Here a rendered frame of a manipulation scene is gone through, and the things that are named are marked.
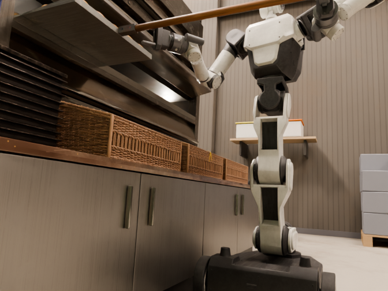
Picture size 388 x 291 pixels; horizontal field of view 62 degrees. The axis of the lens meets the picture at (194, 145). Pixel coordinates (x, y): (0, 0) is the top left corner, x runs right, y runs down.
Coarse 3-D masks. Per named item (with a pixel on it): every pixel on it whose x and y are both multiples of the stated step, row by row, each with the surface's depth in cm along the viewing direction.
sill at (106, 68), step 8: (16, 16) 131; (24, 24) 134; (32, 24) 138; (40, 32) 141; (48, 32) 145; (56, 40) 149; (64, 40) 153; (72, 48) 158; (80, 56) 163; (88, 56) 168; (96, 64) 174; (104, 64) 179; (112, 72) 185; (128, 80) 199; (136, 88) 207; (144, 88) 216; (152, 96) 225; (160, 96) 234; (168, 104) 245; (184, 112) 270
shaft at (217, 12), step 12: (264, 0) 118; (276, 0) 116; (288, 0) 115; (300, 0) 114; (204, 12) 127; (216, 12) 125; (228, 12) 124; (144, 24) 139; (156, 24) 137; (168, 24) 135
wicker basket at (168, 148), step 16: (64, 112) 115; (80, 112) 113; (96, 112) 109; (64, 128) 144; (80, 128) 111; (96, 128) 108; (112, 128) 106; (128, 128) 115; (144, 128) 125; (64, 144) 113; (80, 144) 110; (96, 144) 108; (112, 144) 171; (128, 144) 115; (144, 144) 164; (160, 144) 136; (176, 144) 151; (128, 160) 114; (144, 160) 125; (160, 160) 136; (176, 160) 151
